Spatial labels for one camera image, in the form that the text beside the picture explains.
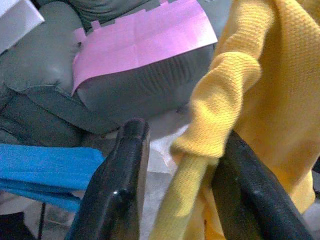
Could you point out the yellow shirt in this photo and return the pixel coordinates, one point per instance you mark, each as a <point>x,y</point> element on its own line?
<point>275,75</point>

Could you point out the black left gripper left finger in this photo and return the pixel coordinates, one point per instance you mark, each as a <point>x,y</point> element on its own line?
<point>117,187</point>

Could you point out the grey leather sofa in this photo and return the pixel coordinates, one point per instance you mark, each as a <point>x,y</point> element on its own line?
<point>137,95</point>

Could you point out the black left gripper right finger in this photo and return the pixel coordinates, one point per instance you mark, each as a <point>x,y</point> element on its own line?
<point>250,200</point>

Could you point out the blue shirt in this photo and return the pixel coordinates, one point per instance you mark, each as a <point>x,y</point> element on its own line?
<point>37,165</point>

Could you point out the pink paper sheet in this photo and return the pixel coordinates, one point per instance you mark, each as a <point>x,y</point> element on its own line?
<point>137,45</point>

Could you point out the black garment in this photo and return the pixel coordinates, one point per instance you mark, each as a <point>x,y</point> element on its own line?
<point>12,227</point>

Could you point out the white flat panel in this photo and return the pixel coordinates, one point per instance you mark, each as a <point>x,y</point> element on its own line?
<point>15,25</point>

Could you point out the black metal drying rack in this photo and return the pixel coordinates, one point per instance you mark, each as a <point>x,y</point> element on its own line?
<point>42,220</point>

